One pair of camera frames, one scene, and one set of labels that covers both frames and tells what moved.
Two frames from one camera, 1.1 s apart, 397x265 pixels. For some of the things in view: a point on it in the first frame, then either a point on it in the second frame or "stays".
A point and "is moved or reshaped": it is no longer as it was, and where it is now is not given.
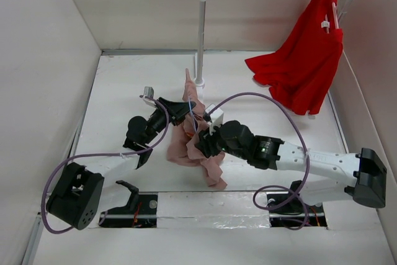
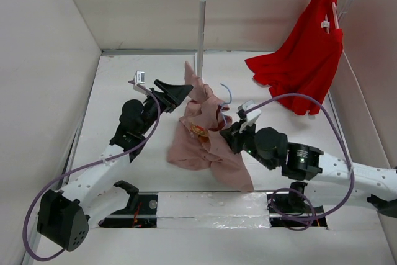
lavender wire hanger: (192, 113) -> (225, 103)
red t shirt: (300, 76) stays
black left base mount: (141, 211) stays
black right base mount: (289, 208) stays
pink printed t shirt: (182, 149) is moved or reshaped
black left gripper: (178, 110) -> (176, 94)
